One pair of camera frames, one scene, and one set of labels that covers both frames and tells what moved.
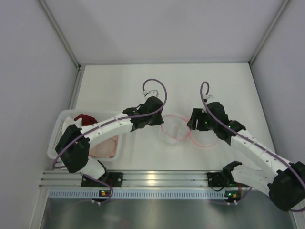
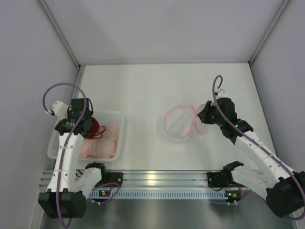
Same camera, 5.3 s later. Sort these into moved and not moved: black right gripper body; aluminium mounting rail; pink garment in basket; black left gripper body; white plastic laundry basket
Moved: black right gripper body; black left gripper body
Not moved: pink garment in basket; aluminium mounting rail; white plastic laundry basket
